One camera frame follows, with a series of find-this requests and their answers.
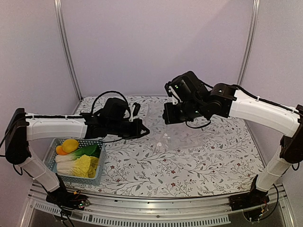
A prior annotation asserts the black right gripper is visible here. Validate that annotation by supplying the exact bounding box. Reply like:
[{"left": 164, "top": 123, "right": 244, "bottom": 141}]
[{"left": 162, "top": 99, "right": 205, "bottom": 125}]

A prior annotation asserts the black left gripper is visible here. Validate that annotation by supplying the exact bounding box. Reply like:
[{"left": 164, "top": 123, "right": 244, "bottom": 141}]
[{"left": 107, "top": 118, "right": 150, "bottom": 140}]

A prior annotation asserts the clear pink zip top bag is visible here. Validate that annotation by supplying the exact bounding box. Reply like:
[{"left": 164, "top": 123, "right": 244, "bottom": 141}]
[{"left": 146, "top": 104, "right": 204, "bottom": 150}]

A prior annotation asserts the yellow lemon toy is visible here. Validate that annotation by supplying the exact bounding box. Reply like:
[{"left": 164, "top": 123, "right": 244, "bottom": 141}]
[{"left": 62, "top": 139, "right": 79, "bottom": 153}]

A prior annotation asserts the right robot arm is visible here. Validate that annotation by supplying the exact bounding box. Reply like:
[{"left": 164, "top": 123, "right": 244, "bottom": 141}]
[{"left": 163, "top": 71, "right": 303, "bottom": 210}]

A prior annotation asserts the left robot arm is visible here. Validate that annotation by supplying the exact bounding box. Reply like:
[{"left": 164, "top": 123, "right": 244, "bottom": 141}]
[{"left": 1, "top": 96, "right": 150, "bottom": 210}]

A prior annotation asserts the green bok choy toy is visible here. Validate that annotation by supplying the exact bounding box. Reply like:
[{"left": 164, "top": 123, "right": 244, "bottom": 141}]
[{"left": 55, "top": 144, "right": 101, "bottom": 163}]

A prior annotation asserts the floral patterned table mat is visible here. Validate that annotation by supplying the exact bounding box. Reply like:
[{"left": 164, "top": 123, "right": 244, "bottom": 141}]
[{"left": 65, "top": 96, "right": 264, "bottom": 197}]

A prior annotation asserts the yellow napa cabbage toy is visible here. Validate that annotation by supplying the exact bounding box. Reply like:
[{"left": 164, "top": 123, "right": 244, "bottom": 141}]
[{"left": 56, "top": 155, "right": 99, "bottom": 178}]

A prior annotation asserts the orange mango toy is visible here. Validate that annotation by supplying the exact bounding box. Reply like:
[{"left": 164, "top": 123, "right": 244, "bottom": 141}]
[{"left": 55, "top": 145, "right": 69, "bottom": 156}]

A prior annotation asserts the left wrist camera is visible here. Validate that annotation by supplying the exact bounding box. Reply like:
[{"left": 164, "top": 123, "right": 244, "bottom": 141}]
[{"left": 129, "top": 102, "right": 141, "bottom": 122}]

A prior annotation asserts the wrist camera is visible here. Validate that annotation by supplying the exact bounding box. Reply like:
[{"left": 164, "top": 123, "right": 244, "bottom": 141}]
[
  {"left": 129, "top": 102, "right": 141, "bottom": 122},
  {"left": 164, "top": 83, "right": 181, "bottom": 105}
]

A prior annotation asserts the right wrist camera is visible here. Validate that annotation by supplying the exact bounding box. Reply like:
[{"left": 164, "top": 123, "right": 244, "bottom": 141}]
[{"left": 164, "top": 83, "right": 181, "bottom": 105}]

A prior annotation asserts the front aluminium table rail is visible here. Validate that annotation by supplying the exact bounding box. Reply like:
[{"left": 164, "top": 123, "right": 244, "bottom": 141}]
[{"left": 19, "top": 183, "right": 297, "bottom": 227}]

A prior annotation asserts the right rear aluminium frame post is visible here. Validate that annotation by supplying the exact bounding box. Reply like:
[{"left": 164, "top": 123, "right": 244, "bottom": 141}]
[{"left": 237, "top": 0, "right": 260, "bottom": 86}]

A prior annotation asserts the aluminium frame post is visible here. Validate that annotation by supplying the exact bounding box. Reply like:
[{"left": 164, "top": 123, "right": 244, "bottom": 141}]
[
  {"left": 54, "top": 0, "right": 83, "bottom": 101},
  {"left": 237, "top": 0, "right": 260, "bottom": 86}
]

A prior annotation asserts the left rear aluminium frame post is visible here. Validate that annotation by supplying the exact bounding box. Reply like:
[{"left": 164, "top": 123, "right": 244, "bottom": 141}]
[{"left": 54, "top": 0, "right": 83, "bottom": 101}]

